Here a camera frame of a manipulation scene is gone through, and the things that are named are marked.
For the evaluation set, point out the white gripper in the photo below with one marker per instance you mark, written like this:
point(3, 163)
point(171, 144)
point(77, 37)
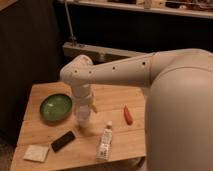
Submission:
point(83, 99)

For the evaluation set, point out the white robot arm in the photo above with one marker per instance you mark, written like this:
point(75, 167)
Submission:
point(179, 106)

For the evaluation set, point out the clear plastic cup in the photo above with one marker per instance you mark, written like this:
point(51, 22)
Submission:
point(83, 116)

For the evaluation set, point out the green bowl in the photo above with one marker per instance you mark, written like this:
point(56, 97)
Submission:
point(55, 107)

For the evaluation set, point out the black rectangular phone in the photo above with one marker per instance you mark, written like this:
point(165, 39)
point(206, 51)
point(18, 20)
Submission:
point(62, 141)

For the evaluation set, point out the white bottle with label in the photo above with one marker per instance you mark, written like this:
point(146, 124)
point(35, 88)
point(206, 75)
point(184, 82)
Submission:
point(105, 142)

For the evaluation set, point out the low white shelf bench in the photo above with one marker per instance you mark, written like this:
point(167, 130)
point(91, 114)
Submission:
point(97, 53)

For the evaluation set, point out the metal stand pole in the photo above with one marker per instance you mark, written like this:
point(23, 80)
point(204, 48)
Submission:
point(72, 37)

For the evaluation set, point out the beige square sponge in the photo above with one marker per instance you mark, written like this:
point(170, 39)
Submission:
point(36, 153)

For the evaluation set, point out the upper wall shelf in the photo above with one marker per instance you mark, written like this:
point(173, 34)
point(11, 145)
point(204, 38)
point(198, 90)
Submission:
point(188, 8)

